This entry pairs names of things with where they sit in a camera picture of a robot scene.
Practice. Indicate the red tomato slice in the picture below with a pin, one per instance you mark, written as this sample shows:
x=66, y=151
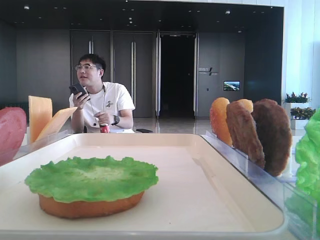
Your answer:
x=13, y=126

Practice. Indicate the thin brown meat patty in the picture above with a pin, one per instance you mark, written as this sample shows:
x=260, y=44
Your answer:
x=242, y=129

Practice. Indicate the green lettuce leaf on tray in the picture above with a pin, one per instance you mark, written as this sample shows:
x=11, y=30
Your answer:
x=92, y=179

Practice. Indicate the orange cheese slice right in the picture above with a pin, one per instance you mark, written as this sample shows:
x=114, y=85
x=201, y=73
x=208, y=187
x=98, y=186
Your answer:
x=56, y=122

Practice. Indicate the orange cheese slice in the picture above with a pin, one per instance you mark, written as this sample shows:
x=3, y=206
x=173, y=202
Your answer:
x=40, y=113
x=56, y=122

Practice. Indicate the dark brown meat patty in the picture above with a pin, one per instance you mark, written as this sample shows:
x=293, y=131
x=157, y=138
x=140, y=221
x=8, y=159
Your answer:
x=274, y=132

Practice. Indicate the orange cheese slice left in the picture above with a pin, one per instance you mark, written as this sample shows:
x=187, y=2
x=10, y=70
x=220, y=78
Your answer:
x=40, y=113

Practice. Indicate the bread slice under lettuce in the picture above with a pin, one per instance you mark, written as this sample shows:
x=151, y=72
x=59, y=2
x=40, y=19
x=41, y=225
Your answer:
x=86, y=209

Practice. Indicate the standing green lettuce leaf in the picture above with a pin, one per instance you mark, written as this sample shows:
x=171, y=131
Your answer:
x=307, y=155

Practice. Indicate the black phone on table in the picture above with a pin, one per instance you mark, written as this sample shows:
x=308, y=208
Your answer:
x=143, y=130

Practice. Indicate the red soda can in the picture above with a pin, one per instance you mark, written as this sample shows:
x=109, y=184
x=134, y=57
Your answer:
x=104, y=128

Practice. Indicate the orange bun slice outer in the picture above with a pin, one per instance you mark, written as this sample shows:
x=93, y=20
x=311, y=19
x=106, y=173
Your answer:
x=218, y=116

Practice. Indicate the orange bun slice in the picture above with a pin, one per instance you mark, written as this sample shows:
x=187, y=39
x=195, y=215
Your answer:
x=218, y=116
x=248, y=104

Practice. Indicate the seated man white shirt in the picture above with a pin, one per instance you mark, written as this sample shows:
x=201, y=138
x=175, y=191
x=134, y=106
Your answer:
x=105, y=103

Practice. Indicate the cream rectangular tray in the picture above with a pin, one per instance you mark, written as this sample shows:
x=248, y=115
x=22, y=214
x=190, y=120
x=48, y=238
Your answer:
x=199, y=194

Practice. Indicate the orange bun slice inner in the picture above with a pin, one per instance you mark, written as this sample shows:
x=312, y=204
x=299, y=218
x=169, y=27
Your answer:
x=248, y=104

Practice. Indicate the black smartphone in hand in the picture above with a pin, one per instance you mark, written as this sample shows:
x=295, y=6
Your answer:
x=77, y=88

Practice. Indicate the white planter with flowers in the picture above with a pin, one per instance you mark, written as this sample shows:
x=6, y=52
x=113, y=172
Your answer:
x=299, y=110

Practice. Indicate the double door with handles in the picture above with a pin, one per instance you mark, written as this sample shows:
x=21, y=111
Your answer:
x=157, y=68

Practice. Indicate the wall display screen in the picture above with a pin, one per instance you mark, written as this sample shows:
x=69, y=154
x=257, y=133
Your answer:
x=231, y=86

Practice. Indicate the clear long rail left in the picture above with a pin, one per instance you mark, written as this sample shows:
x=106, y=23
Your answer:
x=29, y=148

